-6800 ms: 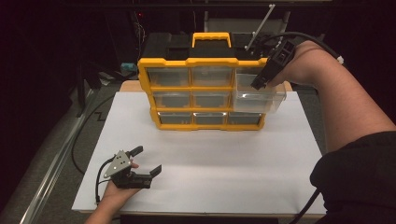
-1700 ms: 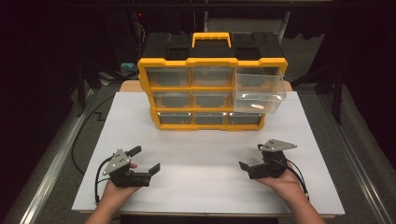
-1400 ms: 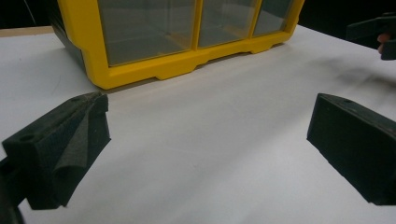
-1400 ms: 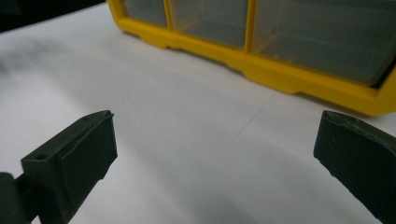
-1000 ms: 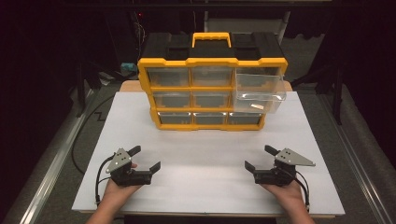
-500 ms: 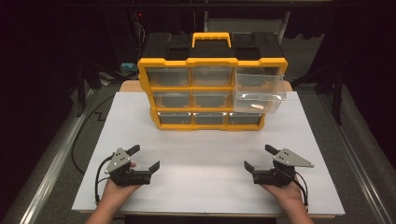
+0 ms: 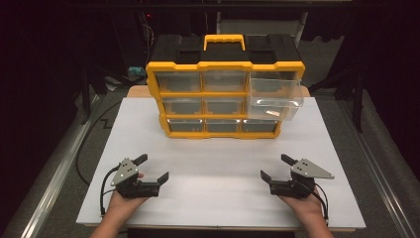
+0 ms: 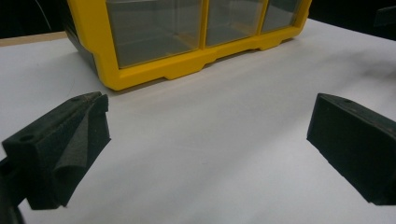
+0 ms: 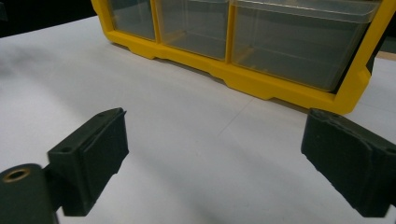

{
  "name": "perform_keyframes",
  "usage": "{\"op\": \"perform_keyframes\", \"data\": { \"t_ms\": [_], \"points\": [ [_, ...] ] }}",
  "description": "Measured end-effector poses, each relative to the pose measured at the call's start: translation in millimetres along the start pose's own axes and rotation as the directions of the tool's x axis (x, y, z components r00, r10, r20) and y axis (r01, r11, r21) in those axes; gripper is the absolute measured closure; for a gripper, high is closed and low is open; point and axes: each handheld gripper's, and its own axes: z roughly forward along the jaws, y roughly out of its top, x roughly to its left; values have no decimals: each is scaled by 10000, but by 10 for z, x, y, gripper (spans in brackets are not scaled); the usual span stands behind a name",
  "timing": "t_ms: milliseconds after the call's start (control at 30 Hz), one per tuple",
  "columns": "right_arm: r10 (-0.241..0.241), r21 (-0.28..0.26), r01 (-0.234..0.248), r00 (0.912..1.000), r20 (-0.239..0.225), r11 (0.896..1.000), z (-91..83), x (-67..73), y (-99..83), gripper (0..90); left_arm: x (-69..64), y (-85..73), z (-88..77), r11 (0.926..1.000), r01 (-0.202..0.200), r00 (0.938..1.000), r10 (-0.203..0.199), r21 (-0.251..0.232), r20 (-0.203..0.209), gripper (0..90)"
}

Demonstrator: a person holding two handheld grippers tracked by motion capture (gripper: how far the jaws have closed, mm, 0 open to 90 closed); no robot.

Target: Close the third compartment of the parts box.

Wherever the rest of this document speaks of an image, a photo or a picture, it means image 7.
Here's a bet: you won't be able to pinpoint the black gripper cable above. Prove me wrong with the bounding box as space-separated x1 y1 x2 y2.
99 165 121 217
309 183 331 223

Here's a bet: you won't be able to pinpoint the long black floor cable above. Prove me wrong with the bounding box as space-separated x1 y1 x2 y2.
75 98 124 186

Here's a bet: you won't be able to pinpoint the grid of clear drawers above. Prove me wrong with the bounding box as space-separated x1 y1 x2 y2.
155 70 280 134

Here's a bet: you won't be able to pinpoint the black stand legs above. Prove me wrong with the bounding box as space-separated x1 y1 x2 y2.
79 62 147 125
308 63 367 134

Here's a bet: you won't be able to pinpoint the person's left hand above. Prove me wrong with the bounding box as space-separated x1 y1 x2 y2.
107 189 151 213

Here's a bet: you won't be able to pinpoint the small teal object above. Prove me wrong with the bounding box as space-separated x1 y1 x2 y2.
128 66 147 77

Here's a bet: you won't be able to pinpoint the grey metal frame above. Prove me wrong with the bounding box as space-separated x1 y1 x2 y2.
216 11 309 42

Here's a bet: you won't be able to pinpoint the person's right hand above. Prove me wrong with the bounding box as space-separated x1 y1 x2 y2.
278 187 325 221

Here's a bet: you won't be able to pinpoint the yellow black drawer organizer cabinet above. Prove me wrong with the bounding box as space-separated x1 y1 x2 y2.
145 33 306 140

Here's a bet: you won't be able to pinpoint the transparent plastic drawer box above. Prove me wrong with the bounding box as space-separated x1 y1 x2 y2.
246 71 305 122

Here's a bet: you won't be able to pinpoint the bundle of thin wires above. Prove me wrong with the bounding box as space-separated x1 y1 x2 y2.
141 12 157 65

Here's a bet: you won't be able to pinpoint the aluminium floor rail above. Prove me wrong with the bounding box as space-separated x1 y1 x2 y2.
19 93 100 238
336 98 420 238

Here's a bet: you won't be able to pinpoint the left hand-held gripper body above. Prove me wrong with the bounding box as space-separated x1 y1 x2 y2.
109 157 160 200

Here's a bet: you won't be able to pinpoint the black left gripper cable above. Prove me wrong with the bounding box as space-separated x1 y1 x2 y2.
99 165 121 217

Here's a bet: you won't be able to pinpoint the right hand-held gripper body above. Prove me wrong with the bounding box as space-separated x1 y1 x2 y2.
268 158 336 200

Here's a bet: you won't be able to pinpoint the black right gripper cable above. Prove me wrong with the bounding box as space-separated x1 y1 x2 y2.
309 183 331 223

